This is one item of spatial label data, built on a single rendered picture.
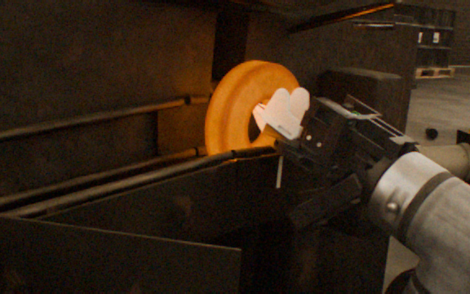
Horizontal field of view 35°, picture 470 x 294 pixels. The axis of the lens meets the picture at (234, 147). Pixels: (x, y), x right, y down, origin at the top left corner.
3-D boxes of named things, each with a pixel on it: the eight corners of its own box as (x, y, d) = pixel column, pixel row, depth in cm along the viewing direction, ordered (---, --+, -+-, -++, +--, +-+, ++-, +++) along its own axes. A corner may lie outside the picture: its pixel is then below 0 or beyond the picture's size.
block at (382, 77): (299, 220, 115) (317, 65, 110) (330, 213, 121) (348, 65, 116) (356, 240, 108) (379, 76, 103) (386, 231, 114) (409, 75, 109)
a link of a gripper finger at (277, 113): (267, 71, 92) (321, 106, 86) (251, 113, 94) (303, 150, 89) (250, 71, 89) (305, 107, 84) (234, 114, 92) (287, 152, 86)
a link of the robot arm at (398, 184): (428, 235, 83) (382, 251, 76) (394, 211, 86) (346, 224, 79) (463, 167, 80) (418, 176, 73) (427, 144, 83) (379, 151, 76)
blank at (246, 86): (202, 68, 87) (223, 72, 85) (287, 52, 98) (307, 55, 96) (203, 193, 92) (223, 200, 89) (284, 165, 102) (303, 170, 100)
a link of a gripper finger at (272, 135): (284, 119, 91) (336, 155, 86) (279, 132, 91) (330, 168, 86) (259, 122, 87) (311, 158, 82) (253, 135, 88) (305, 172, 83)
